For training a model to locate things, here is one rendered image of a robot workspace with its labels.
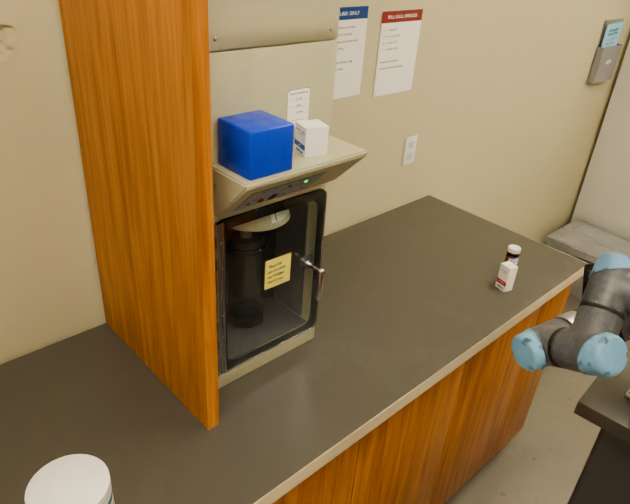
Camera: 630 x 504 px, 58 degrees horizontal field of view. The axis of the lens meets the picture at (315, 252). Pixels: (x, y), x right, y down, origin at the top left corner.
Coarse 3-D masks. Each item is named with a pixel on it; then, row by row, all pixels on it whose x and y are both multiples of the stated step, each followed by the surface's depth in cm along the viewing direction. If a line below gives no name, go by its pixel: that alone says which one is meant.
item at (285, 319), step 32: (320, 192) 130; (224, 224) 115; (256, 224) 121; (288, 224) 128; (320, 224) 135; (256, 256) 125; (320, 256) 140; (256, 288) 129; (288, 288) 137; (256, 320) 134; (288, 320) 142; (256, 352) 139
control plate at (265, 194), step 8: (312, 176) 115; (320, 176) 118; (288, 184) 111; (296, 184) 115; (304, 184) 118; (264, 192) 108; (272, 192) 112; (280, 192) 115; (288, 192) 119; (248, 200) 108; (256, 200) 112; (264, 200) 115; (240, 208) 112
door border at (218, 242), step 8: (216, 240) 114; (216, 248) 115; (224, 248) 117; (224, 256) 118; (216, 264) 117; (224, 264) 119; (224, 272) 120; (224, 280) 121; (216, 288) 120; (224, 288) 122; (224, 296) 123; (216, 304) 122; (224, 304) 124; (216, 312) 123; (224, 312) 125; (224, 320) 126; (224, 328) 127; (224, 336) 128; (224, 344) 129; (224, 352) 130; (224, 360) 132; (224, 368) 133
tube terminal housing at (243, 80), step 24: (264, 48) 105; (288, 48) 109; (312, 48) 113; (336, 48) 117; (216, 72) 100; (240, 72) 104; (264, 72) 107; (288, 72) 111; (312, 72) 116; (216, 96) 102; (240, 96) 106; (264, 96) 110; (312, 96) 118; (216, 120) 104; (216, 144) 106; (216, 216) 114; (312, 336) 155; (264, 360) 144
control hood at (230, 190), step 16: (336, 144) 122; (352, 144) 122; (304, 160) 112; (320, 160) 113; (336, 160) 114; (352, 160) 118; (224, 176) 104; (240, 176) 103; (272, 176) 104; (288, 176) 107; (304, 176) 112; (336, 176) 127; (224, 192) 106; (240, 192) 102; (256, 192) 106; (224, 208) 108
